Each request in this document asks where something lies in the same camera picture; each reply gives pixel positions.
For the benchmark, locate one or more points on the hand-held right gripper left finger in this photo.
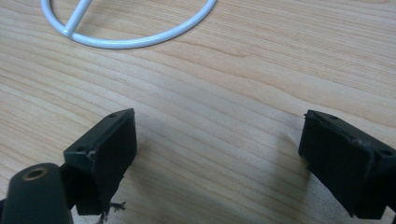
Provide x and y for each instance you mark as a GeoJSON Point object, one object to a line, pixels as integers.
{"type": "Point", "coordinates": [106, 155]}

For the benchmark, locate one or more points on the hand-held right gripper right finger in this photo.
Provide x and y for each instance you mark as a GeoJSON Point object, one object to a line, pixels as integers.
{"type": "Point", "coordinates": [345, 161]}

